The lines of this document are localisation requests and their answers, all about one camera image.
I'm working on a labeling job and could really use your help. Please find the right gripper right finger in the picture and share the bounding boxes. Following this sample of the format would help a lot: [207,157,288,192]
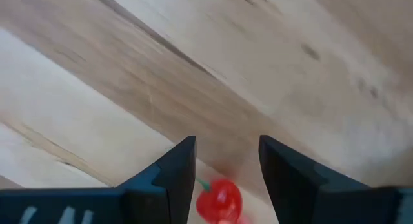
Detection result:
[259,135,413,224]

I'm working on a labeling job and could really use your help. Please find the red cherry toy with stem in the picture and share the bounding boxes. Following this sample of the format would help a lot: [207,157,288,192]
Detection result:
[196,177,243,224]

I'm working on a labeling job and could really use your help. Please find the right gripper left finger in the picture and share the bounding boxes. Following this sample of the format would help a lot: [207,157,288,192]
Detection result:
[0,135,197,224]

